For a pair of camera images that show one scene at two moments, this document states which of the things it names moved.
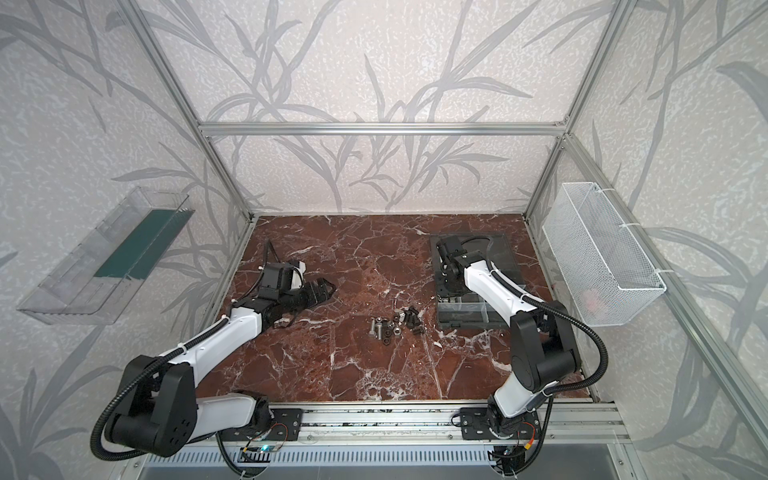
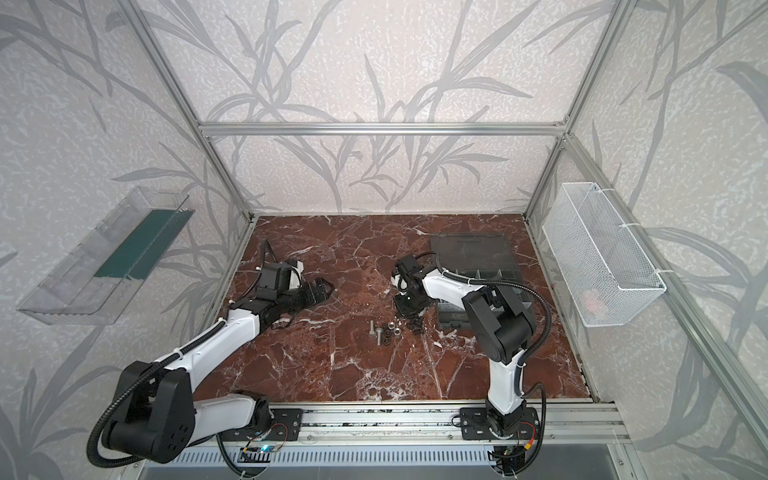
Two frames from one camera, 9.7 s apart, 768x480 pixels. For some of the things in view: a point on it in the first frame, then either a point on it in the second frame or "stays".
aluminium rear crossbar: [385, 129] stays
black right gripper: [440, 291] → [402, 310]
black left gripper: [312, 299] stays
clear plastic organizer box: [469, 311] stays
